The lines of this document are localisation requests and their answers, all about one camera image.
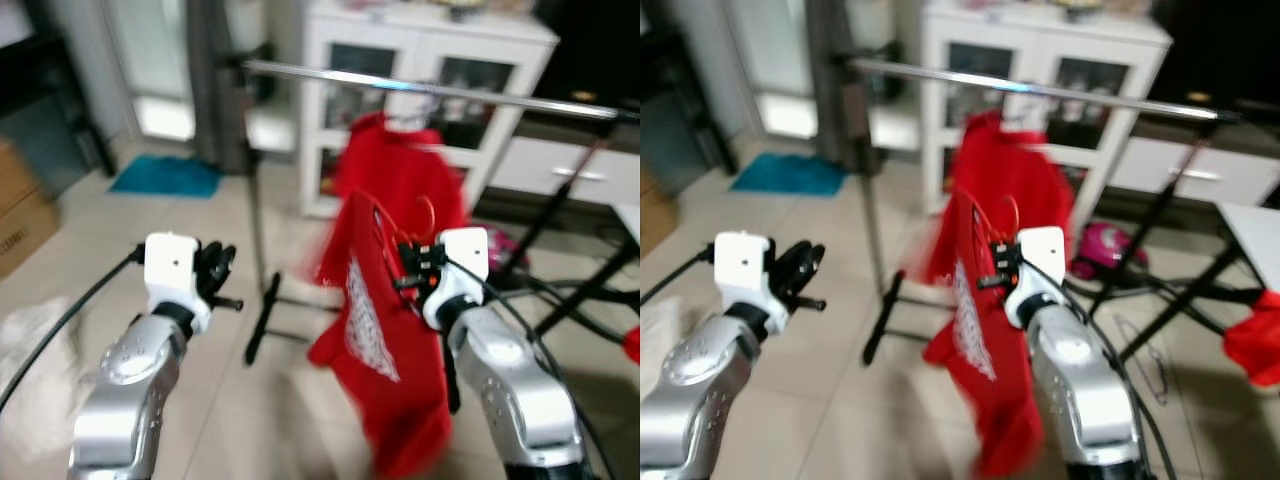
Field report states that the red plastic clothes hanger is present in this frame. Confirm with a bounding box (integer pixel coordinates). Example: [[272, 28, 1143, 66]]
[[975, 190, 1021, 251], [372, 192, 439, 256]]

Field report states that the red shirt white logo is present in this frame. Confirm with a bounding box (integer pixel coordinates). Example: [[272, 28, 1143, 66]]
[[918, 185, 1046, 479], [305, 190, 456, 479]]

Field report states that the pink vacuum cleaner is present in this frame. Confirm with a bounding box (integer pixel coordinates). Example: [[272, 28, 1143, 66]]
[[470, 222, 521, 276], [1070, 220, 1151, 283]]

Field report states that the teal floor mat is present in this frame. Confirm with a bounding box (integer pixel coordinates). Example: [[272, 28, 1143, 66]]
[[728, 152, 846, 198], [108, 153, 223, 199]]

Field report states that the low white drawer unit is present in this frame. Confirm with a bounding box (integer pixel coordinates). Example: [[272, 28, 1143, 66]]
[[488, 135, 641, 209], [1108, 135, 1280, 209]]

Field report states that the brown cardboard box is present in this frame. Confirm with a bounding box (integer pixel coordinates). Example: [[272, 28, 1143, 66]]
[[640, 165, 681, 256], [0, 138, 61, 281]]

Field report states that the white cloth heap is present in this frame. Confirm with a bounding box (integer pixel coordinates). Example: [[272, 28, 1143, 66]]
[[640, 295, 681, 401], [0, 295, 76, 461]]

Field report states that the grey curtain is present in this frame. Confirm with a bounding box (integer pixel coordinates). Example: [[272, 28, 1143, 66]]
[[185, 0, 256, 176], [805, 0, 871, 176]]

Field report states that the chrome and black clothes rack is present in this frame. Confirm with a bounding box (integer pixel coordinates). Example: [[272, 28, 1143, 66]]
[[238, 58, 641, 366], [845, 55, 1241, 366]]

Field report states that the black side table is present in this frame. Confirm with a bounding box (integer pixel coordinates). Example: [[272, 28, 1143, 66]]
[[0, 0, 116, 196], [640, 0, 731, 191]]

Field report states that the glass sliding door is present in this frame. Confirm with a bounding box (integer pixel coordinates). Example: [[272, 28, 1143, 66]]
[[100, 0, 311, 151], [720, 0, 926, 141]]

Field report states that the white glass-door cabinet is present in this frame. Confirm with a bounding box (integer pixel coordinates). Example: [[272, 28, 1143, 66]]
[[298, 0, 559, 219], [918, 0, 1173, 226]]

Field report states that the dark television screen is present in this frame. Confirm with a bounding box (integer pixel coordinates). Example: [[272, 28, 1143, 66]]
[[535, 0, 641, 126], [1150, 0, 1280, 126]]

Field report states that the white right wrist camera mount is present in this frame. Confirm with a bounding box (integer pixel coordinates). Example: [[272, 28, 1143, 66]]
[[1003, 225, 1067, 331], [422, 227, 491, 331]]

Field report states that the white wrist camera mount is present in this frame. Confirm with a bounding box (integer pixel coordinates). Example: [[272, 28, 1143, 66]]
[[1003, 225, 1067, 331], [715, 230, 781, 336], [143, 232, 213, 336], [422, 227, 491, 331]]

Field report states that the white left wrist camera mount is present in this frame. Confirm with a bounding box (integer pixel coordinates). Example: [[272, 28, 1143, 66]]
[[143, 232, 213, 336], [715, 230, 781, 336]]

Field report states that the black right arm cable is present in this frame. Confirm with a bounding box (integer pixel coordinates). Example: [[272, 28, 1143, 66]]
[[1030, 258, 1181, 480], [445, 258, 601, 480]]

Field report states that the black table leg frame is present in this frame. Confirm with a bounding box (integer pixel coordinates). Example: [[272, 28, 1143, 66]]
[[1095, 235, 1280, 363], [500, 240, 641, 341]]

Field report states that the clear wire clothes hanger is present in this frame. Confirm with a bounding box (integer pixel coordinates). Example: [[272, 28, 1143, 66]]
[[1112, 313, 1173, 406]]

